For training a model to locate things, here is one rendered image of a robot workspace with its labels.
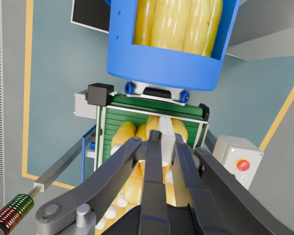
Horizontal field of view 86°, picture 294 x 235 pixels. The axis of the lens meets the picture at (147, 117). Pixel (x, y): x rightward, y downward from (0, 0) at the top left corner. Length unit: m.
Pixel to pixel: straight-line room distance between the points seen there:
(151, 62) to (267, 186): 2.18
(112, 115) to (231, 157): 0.47
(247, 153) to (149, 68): 0.40
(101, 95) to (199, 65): 0.36
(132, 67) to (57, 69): 1.53
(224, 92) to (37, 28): 1.81
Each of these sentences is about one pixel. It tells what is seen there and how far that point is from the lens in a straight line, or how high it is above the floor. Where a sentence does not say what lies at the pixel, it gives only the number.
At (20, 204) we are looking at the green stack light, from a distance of 0.64.
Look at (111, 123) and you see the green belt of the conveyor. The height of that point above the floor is 0.90.
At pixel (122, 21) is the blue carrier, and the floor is 1.20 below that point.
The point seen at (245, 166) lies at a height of 1.11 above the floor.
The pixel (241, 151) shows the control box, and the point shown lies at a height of 1.10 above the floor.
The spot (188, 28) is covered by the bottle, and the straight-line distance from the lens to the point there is 0.40.
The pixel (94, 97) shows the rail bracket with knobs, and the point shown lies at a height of 1.00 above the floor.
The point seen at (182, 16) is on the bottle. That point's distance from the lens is 0.36.
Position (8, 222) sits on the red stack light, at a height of 1.24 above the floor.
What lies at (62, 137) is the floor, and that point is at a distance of 1.99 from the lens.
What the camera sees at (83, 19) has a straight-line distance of 1.55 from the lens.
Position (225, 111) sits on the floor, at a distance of 1.72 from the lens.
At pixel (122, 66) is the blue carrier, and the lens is 0.33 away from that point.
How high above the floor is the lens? 1.53
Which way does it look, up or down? 72 degrees down
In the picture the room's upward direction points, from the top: 168 degrees counter-clockwise
